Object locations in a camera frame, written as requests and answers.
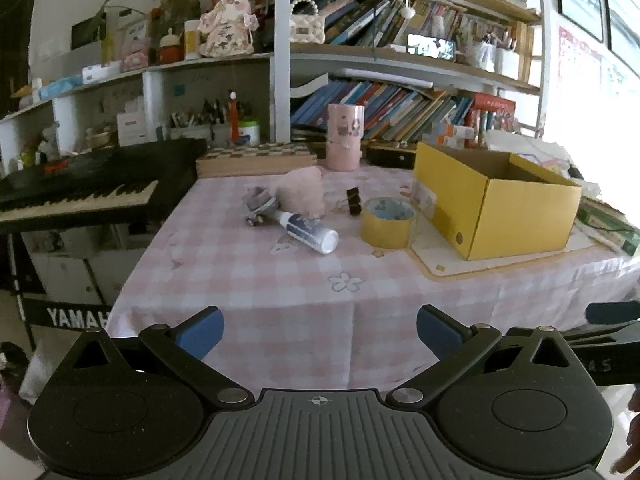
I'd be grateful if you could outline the yellow tape roll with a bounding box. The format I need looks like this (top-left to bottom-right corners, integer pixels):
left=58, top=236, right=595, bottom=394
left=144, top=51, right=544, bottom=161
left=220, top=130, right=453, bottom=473
left=360, top=197, right=416, bottom=250

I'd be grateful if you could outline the grey toy truck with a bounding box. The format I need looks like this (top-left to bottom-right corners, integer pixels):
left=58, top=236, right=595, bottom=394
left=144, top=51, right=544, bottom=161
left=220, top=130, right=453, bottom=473
left=242, top=186, right=279, bottom=226

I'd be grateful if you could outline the white blue tube bottle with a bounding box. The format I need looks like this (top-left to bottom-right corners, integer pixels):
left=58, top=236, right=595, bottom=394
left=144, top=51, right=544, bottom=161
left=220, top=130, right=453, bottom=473
left=274, top=210, right=340, bottom=255

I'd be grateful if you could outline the black binder clip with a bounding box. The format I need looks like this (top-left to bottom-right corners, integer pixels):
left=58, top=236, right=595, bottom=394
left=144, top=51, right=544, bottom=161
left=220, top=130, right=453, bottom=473
left=346, top=186, right=362, bottom=216

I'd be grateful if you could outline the green book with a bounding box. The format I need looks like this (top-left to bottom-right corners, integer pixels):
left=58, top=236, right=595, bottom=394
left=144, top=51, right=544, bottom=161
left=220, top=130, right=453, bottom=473
left=576, top=197, right=639, bottom=258

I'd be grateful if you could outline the white orange-edged mat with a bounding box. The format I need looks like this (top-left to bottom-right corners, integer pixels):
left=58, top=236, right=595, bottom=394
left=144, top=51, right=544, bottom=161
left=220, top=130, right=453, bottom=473
left=407, top=218, right=596, bottom=280

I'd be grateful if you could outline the pink checked tablecloth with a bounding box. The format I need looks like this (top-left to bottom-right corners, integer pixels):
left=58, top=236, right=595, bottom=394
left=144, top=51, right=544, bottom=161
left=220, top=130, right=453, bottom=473
left=107, top=166, right=639, bottom=391

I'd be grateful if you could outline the yellow cardboard box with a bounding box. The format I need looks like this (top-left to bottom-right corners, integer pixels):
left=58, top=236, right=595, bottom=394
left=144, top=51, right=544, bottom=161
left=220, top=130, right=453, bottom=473
left=412, top=143, right=582, bottom=261

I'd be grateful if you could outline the black Yamaha keyboard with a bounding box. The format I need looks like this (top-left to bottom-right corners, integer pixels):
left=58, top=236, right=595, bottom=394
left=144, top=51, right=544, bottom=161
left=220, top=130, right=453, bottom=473
left=0, top=138, right=208, bottom=334

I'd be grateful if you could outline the wooden chess board box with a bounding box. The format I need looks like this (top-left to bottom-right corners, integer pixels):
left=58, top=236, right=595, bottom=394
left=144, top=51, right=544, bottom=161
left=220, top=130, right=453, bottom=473
left=196, top=143, right=317, bottom=179

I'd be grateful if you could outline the black wooden box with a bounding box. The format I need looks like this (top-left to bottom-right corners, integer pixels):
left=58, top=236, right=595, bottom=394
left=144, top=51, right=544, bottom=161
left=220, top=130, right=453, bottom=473
left=364, top=142, right=416, bottom=170

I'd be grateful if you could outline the white green-lid jar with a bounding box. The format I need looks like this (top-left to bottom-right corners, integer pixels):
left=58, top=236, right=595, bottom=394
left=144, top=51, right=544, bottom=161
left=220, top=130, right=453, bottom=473
left=239, top=119, right=260, bottom=146

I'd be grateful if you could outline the red figurine bottle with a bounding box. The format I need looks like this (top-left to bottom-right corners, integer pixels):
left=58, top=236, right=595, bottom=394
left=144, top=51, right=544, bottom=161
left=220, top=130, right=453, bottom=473
left=229, top=90, right=240, bottom=144

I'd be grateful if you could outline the pink cylindrical cup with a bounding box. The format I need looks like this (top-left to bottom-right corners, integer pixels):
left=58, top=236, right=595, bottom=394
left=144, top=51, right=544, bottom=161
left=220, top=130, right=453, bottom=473
left=326, top=104, right=364, bottom=172

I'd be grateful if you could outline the white bookshelf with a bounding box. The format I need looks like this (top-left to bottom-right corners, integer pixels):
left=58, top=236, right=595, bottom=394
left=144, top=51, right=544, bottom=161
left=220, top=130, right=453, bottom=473
left=1, top=0, right=541, bottom=172

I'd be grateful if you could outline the cream quilted handbag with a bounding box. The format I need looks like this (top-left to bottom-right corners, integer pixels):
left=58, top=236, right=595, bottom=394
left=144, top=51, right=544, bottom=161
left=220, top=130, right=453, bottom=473
left=290, top=0, right=326, bottom=44

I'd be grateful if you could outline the digital photo frame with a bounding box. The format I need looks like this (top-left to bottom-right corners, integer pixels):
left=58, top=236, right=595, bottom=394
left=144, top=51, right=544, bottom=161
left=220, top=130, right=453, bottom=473
left=406, top=34, right=456, bottom=61

